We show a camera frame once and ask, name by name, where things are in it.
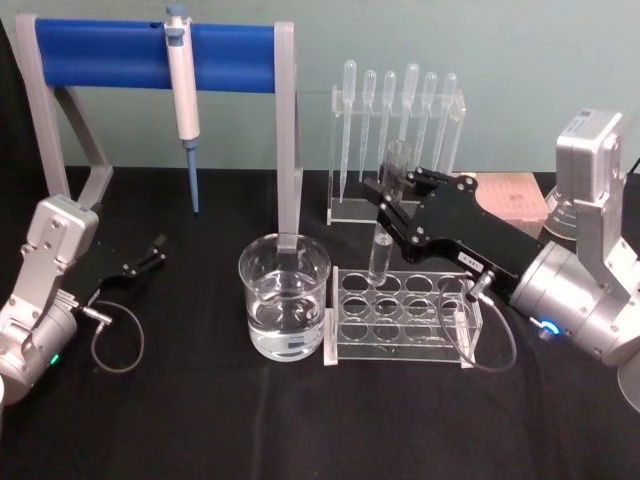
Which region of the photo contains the dark left gripper cable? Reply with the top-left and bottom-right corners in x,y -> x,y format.
79,299 -> 147,374

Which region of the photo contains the clear acrylic test tube rack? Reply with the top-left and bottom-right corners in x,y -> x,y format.
322,266 -> 486,371

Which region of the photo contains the clear acrylic dropper rack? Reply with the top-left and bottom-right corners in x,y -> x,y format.
325,83 -> 469,225

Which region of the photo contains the grey stand with blue bar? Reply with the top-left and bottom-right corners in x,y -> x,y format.
14,13 -> 304,252

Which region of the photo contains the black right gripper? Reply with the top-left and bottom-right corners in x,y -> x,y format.
361,168 -> 545,302

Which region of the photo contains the white and blue micropipette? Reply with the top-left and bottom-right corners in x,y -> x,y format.
163,3 -> 202,217

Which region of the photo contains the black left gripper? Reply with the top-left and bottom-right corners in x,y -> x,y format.
78,233 -> 170,303

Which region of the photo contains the dark gripper cable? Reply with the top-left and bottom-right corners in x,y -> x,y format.
466,269 -> 519,372
79,299 -> 147,374

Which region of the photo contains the pink tip box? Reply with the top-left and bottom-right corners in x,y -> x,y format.
474,172 -> 549,224

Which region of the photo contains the dark right gripper cable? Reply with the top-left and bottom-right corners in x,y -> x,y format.
466,269 -> 519,372

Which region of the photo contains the black table cloth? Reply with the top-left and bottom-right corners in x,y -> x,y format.
0,14 -> 640,480

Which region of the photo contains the glass conical flask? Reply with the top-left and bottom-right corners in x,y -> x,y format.
543,183 -> 582,237

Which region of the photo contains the clear plastic dropper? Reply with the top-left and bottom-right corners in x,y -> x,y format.
413,71 -> 438,171
355,68 -> 378,184
337,58 -> 359,205
399,62 -> 421,151
432,72 -> 460,171
377,69 -> 398,171

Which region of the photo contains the glass beaker with water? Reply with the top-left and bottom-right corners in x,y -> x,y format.
238,232 -> 332,361

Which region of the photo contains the glass test tube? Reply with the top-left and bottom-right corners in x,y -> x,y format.
368,139 -> 413,291

